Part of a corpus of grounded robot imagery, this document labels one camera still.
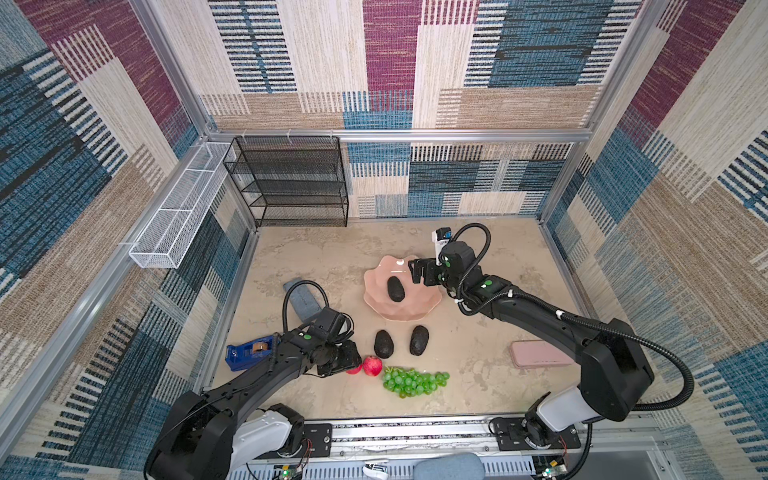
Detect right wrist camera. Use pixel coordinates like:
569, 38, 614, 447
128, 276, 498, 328
431, 227, 452, 265

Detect pink scalloped fruit bowl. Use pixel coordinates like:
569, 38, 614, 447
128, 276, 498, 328
363, 255, 442, 321

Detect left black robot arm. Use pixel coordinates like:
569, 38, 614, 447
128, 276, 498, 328
142, 305, 362, 479

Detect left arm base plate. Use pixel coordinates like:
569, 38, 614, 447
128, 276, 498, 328
278, 423, 333, 459

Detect grey blue box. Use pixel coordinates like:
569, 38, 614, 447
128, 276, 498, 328
289, 284, 325, 323

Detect blue tape dispenser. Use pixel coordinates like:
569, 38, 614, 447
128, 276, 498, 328
225, 335, 279, 372

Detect red apple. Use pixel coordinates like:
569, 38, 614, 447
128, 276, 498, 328
346, 364, 363, 375
362, 356, 384, 377

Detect grey blue chair back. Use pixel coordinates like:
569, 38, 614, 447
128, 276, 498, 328
413, 453, 485, 480

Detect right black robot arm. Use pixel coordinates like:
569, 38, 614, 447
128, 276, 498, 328
408, 227, 695, 449

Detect green grape bunch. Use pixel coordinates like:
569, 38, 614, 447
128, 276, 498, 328
382, 367, 450, 398

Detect black wire shelf rack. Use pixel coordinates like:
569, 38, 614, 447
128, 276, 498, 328
223, 136, 349, 227

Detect pink rectangular case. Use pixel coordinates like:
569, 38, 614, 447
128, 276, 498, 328
509, 340, 574, 369

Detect white wire mesh basket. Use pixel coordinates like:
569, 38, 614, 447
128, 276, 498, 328
129, 142, 229, 269

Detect dark avocado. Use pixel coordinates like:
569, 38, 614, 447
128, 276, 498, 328
387, 276, 406, 303
374, 330, 394, 359
409, 325, 430, 356

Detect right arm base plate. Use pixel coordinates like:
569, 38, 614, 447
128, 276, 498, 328
488, 416, 582, 451

